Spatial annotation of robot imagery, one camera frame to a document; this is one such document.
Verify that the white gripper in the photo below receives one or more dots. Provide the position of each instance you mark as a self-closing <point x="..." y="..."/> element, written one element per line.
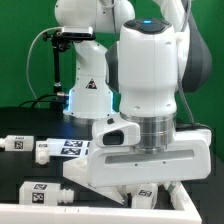
<point x="186" y="158"/>

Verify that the white square table top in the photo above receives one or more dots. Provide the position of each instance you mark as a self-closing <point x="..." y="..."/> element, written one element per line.
<point x="75" y="170"/>

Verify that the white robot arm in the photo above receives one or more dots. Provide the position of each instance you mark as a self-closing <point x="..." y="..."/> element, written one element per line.
<point x="129" y="72"/>

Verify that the white sheet with tags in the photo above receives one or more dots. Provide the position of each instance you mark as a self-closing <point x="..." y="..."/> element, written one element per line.
<point x="68" y="147"/>

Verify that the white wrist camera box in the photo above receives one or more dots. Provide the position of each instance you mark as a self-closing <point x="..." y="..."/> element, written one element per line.
<point x="115" y="132"/>

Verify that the black camera stand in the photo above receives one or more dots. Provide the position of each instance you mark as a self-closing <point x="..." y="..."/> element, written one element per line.
<point x="59" y="45"/>

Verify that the silver background camera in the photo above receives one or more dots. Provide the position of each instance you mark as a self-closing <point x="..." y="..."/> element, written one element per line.
<point x="78" y="33"/>

